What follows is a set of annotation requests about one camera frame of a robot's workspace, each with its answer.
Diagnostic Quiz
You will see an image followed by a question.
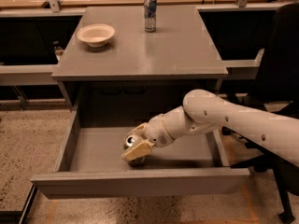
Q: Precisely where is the open grey top drawer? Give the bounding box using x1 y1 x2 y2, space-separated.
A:
31 107 249 199

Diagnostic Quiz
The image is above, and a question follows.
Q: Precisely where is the grey side desk left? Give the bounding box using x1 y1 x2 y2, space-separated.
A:
0 8 85 86

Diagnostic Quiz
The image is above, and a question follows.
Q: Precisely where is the tall blue energy drink can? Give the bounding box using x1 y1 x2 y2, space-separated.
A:
144 0 157 32

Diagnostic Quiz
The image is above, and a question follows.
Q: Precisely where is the grey side desk right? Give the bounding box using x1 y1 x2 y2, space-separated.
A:
198 3 284 77

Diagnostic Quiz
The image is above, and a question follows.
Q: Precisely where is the black office chair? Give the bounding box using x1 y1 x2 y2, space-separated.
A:
234 3 299 224

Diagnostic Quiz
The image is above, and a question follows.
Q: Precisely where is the grey cabinet counter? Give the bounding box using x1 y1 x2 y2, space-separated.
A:
52 6 227 103

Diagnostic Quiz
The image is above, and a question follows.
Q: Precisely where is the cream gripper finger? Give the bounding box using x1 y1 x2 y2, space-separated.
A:
131 122 147 138
121 140 154 161

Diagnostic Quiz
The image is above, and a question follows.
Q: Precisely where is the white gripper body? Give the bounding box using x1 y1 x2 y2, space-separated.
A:
145 114 174 147

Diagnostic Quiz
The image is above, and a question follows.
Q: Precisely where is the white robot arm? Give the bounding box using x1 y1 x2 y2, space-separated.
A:
122 90 299 166

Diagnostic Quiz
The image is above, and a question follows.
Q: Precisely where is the grey side desk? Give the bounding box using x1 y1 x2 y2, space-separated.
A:
198 3 284 77
0 8 85 86

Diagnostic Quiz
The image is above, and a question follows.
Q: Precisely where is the white paper bowl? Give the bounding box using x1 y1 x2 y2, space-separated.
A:
77 24 115 48

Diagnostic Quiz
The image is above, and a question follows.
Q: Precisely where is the green 7up soda can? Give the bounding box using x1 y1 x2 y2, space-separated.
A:
123 134 145 167

